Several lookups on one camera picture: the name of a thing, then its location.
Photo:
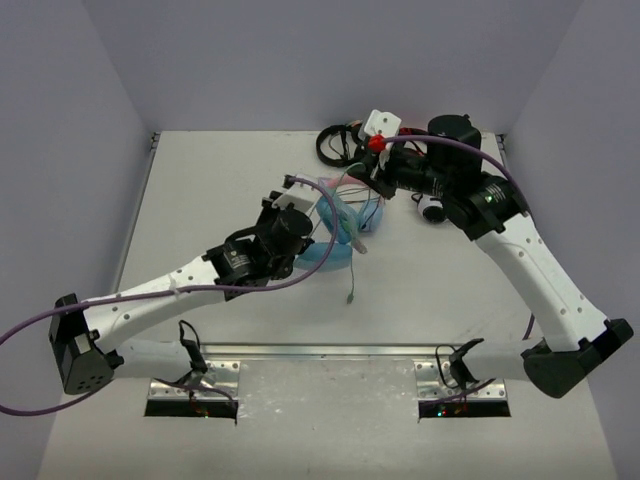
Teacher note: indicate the black headset with microphone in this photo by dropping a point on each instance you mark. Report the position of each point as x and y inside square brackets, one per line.
[339, 145]

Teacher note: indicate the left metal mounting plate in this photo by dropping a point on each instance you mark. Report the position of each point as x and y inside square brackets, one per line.
[219, 382]

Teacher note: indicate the aluminium table edge rail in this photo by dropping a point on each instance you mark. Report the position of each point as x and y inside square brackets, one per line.
[316, 350]

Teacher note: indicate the light blue headphones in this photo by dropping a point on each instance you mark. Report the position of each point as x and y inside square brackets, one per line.
[340, 256]

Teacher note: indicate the white black headphones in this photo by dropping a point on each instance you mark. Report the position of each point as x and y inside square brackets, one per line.
[429, 208]

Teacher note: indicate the metal mounting plate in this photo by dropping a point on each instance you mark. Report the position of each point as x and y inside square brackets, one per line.
[434, 383]
[219, 382]

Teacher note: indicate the pink blue cat-ear headphones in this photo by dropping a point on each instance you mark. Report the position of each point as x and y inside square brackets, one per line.
[352, 222]

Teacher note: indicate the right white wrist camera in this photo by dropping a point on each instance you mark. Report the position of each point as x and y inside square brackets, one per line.
[377, 127]

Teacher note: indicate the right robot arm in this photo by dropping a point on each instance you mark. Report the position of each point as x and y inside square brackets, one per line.
[491, 210]

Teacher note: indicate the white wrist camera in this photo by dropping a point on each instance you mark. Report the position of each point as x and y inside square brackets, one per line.
[300, 192]
[377, 127]

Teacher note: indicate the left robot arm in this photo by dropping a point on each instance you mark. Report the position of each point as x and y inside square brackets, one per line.
[95, 341]

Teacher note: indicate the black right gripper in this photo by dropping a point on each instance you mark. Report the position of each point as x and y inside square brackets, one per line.
[382, 182]

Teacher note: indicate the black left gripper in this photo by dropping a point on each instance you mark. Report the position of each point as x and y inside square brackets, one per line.
[298, 248]

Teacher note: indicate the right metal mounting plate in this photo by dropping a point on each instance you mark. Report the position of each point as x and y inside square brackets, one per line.
[434, 383]

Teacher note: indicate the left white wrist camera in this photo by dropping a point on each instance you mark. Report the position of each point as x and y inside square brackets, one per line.
[300, 192]

